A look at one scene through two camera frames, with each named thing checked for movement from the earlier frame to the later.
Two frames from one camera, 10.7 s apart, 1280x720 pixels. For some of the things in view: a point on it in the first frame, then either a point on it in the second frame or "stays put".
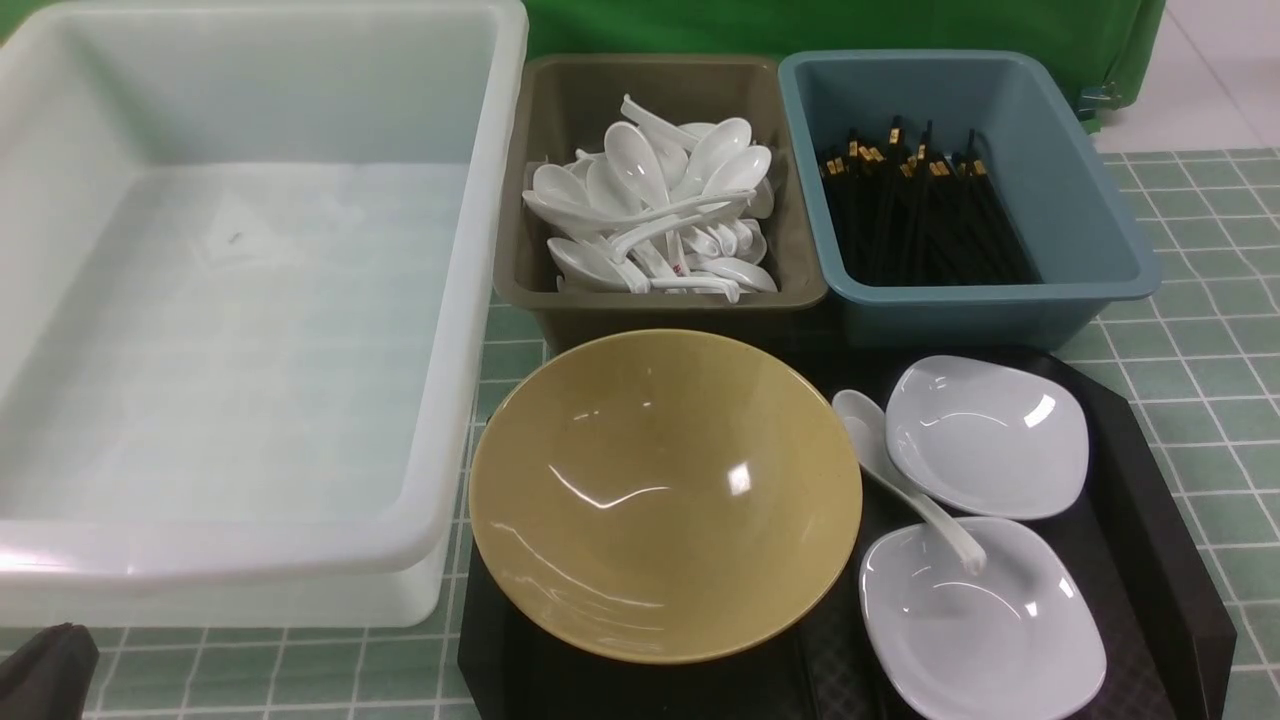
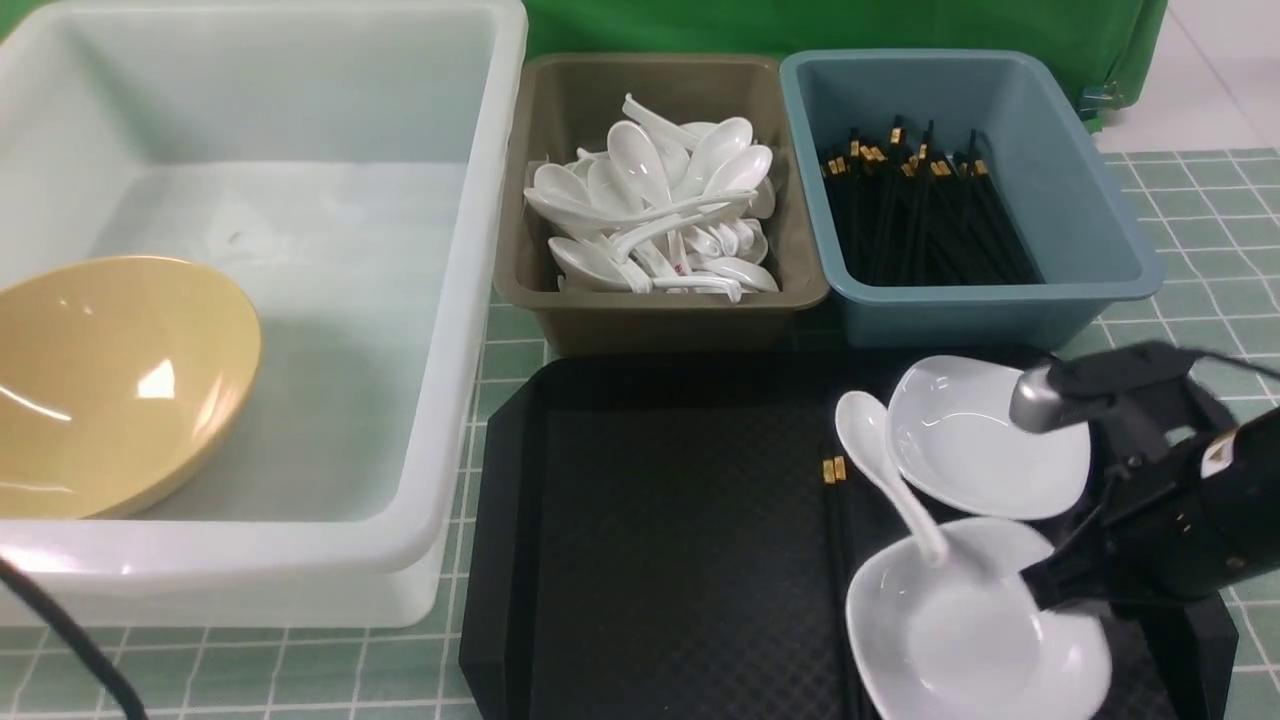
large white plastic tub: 249,258 stays put
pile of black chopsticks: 893,218 stays put
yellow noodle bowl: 667,497 → 120,380
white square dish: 998,439 stays put
